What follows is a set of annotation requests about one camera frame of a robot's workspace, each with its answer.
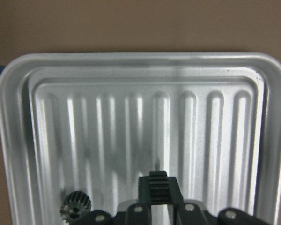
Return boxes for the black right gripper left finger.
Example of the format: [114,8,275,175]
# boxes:
[138,177,152,206]

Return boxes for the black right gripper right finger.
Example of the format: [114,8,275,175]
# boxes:
[168,177,184,205]

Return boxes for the dark helical gear on tray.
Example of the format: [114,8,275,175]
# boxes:
[59,191,91,224]

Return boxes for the silver ribbed metal tray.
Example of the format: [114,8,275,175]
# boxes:
[0,53,281,225]

